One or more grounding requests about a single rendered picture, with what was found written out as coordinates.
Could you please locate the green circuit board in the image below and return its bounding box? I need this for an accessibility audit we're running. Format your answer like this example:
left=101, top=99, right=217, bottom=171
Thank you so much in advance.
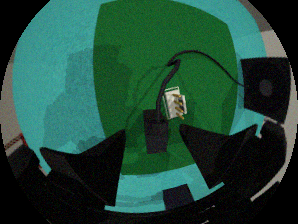
left=93, top=0, right=238, bottom=176

